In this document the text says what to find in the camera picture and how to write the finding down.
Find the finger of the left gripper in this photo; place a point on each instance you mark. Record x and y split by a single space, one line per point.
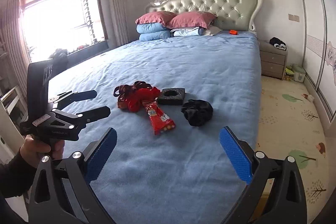
94 114
62 100

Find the red cloth pile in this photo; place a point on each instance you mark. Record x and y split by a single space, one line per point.
131 97

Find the red snack wrapper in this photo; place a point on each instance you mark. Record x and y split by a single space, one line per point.
159 120

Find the window with brown blind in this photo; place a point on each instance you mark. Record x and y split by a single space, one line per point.
56 28

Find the small orange object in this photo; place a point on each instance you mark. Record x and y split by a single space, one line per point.
233 32

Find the green white storage box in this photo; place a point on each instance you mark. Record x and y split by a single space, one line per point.
295 73

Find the black white bag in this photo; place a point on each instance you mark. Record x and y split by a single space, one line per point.
277 43

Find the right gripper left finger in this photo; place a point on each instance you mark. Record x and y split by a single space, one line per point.
61 191

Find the pink pillow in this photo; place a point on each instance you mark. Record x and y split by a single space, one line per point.
192 19
161 17

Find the blue bed sheet mattress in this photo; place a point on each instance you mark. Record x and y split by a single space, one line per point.
182 175

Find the green tufted headboard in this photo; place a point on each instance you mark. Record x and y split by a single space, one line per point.
236 15

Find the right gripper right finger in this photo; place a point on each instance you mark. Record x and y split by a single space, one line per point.
274 192

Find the person left hand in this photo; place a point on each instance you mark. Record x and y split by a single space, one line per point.
32 149

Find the white sliding wardrobe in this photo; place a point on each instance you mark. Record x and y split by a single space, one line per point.
319 56

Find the black scrunched cloth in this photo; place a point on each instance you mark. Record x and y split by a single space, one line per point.
197 112

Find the blue folded quilt lower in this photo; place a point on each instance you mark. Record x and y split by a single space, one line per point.
155 36

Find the left pink pillow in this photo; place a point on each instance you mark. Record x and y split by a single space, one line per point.
161 17

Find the right pink pillow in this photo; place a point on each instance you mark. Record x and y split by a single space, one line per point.
192 19

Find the grey bedside table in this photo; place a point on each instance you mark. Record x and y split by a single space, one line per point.
273 60

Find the cartoon floor mat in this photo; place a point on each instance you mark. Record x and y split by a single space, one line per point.
289 125

